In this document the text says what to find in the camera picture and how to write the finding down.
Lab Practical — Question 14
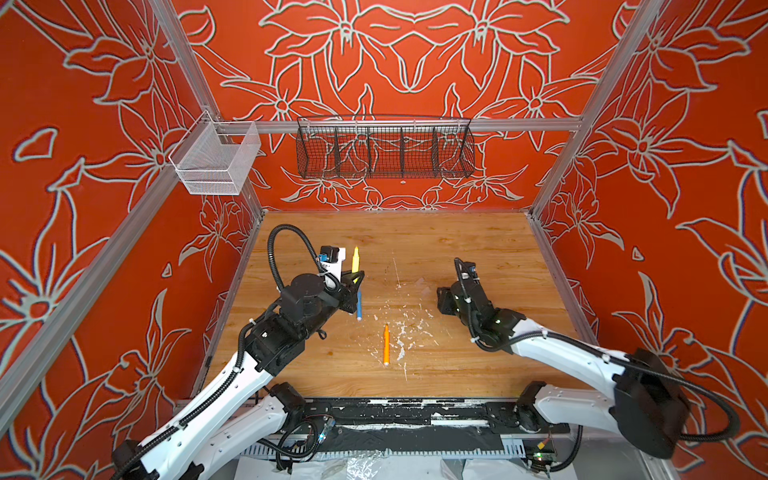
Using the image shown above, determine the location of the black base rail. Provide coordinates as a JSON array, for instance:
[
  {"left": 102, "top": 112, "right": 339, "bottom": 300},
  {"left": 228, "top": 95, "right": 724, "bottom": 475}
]
[{"left": 299, "top": 397, "right": 576, "bottom": 460}]

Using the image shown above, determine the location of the aluminium frame rail back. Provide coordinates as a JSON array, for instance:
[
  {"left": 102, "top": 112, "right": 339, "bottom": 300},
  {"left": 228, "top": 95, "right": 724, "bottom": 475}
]
[{"left": 214, "top": 117, "right": 582, "bottom": 135}]

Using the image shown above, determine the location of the aluminium frame rail left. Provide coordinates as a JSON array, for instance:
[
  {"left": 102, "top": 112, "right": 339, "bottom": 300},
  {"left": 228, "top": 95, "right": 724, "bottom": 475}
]
[{"left": 0, "top": 0, "right": 265, "bottom": 433}]

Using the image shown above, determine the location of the white mesh basket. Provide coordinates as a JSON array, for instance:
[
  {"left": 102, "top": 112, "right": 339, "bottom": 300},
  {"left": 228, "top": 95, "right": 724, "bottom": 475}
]
[{"left": 169, "top": 111, "right": 262, "bottom": 196}]

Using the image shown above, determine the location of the blue marker pen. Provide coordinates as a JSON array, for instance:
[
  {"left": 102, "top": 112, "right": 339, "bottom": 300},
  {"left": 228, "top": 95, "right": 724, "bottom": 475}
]
[{"left": 356, "top": 290, "right": 363, "bottom": 321}]

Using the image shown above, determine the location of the yellow marker pen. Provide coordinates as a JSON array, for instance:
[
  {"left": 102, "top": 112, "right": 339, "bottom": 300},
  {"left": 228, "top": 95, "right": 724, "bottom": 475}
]
[{"left": 351, "top": 247, "right": 360, "bottom": 273}]

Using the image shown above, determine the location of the orange marker pen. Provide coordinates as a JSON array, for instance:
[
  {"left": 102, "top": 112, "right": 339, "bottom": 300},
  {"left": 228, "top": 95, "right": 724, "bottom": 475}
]
[{"left": 383, "top": 324, "right": 391, "bottom": 366}]

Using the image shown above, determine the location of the black wire basket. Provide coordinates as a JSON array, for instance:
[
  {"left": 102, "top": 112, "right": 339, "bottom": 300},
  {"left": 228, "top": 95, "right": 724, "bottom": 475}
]
[{"left": 296, "top": 115, "right": 477, "bottom": 180}]

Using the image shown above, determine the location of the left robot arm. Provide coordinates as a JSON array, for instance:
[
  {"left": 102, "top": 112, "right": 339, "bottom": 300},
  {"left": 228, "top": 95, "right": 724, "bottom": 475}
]
[{"left": 112, "top": 224, "right": 365, "bottom": 479}]

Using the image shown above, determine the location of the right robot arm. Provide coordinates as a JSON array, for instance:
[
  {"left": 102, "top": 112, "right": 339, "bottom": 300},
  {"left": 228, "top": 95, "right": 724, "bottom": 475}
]
[{"left": 437, "top": 258, "right": 741, "bottom": 459}]

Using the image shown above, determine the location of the aluminium frame rail right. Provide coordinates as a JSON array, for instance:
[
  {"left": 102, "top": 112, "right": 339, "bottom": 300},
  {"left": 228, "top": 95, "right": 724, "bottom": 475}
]
[{"left": 528, "top": 0, "right": 663, "bottom": 221}]

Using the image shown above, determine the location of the aluminium frame rail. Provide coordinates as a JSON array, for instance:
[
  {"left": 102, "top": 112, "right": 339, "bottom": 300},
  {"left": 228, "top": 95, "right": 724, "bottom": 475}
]
[
  {"left": 528, "top": 0, "right": 663, "bottom": 221},
  {"left": 214, "top": 117, "right": 582, "bottom": 135},
  {"left": 0, "top": 0, "right": 265, "bottom": 433}
]

